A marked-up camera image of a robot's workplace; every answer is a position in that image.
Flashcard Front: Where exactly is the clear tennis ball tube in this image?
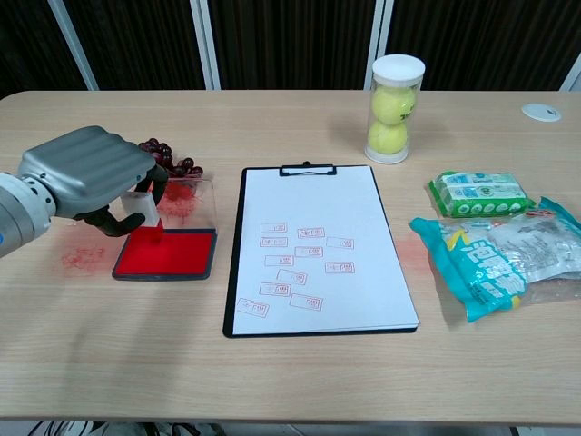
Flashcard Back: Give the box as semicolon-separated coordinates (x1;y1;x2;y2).
363;54;428;166

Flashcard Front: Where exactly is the yellow tennis ball with print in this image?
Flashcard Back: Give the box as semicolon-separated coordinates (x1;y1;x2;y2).
371;86;417;125

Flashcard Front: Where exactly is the dark purple grape bunch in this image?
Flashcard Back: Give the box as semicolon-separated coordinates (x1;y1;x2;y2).
137;136;205;180

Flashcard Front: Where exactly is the teal snack bag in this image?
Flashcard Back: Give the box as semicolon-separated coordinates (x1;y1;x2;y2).
409;195;581;325

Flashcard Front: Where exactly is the green tissue pack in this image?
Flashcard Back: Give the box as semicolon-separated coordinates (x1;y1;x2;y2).
427;169;538;221

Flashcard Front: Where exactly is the white stamped paper sheet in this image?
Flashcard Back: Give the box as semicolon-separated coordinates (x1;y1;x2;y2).
231;165;421;337

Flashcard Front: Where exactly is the white partition post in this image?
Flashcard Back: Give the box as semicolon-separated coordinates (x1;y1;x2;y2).
362;0;396;91
558;57;581;93
46;0;101;92
187;0;222;91

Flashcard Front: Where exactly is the plain yellow tennis ball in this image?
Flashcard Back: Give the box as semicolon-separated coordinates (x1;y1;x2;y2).
367;121;409;155

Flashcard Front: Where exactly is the black clipboard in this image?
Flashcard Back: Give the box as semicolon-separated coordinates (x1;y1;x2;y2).
222;160;421;339

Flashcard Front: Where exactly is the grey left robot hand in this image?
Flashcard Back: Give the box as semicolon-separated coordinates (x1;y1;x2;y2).
16;124;170;239

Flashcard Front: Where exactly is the red ink pad case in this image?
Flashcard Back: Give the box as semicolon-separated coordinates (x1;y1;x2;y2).
111;177;221;282

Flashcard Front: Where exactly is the red clear stamp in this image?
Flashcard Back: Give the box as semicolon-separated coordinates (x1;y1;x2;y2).
123;191;165;247

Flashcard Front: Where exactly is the black floor cable tangle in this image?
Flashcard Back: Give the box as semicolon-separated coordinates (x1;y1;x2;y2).
22;421;224;436

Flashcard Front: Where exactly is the white cable grommet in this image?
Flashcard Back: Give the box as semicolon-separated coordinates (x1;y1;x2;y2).
520;102;564;124

